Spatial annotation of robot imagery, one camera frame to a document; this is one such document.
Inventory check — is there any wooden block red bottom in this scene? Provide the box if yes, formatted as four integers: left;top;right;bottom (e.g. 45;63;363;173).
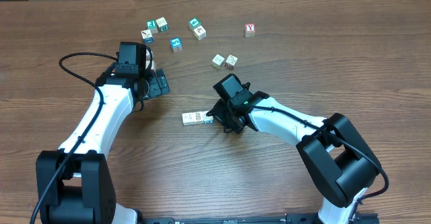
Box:
182;112;195;126

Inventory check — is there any green number four block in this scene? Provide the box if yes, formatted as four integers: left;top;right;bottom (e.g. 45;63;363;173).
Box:
188;17;201;31

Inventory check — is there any blue number five block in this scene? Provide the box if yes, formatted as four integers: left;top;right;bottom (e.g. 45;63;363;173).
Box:
170;38;183;52

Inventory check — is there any wooden block blue side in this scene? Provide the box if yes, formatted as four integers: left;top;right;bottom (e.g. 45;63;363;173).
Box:
141;30;154;44

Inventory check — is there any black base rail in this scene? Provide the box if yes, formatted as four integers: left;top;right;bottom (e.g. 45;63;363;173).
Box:
137;212;380;224

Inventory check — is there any plain wooden picture block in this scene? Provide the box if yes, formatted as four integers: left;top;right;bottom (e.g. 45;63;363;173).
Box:
193;26;207;40

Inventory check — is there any wooden block blue bottom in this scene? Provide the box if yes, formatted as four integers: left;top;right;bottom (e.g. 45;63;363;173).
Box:
203;111;214;124

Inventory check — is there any wooden block red side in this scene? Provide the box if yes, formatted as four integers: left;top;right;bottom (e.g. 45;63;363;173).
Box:
151;61;156;71

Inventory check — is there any green letter block left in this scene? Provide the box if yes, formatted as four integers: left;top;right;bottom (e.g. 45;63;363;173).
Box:
146;20;158;34

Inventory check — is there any wooden block red edge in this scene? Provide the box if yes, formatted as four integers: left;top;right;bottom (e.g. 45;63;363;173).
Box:
225;54;238;70

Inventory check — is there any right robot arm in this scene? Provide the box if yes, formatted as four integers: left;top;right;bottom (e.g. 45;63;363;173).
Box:
208;74;389;223

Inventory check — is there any pineapple picture wooden block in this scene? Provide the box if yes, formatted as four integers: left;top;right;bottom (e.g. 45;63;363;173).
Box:
194;112;204;124

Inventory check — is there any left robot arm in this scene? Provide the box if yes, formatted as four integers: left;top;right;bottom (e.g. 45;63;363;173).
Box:
30;42;170;223

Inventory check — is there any wooden block yellow side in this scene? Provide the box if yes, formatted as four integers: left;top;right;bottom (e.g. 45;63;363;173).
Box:
211;54;225;69

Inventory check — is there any red letter Y block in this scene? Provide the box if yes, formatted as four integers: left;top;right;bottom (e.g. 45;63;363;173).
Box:
244;24;256;37

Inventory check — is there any wooden block green side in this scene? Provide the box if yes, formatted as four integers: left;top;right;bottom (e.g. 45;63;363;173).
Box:
156;17;169;32

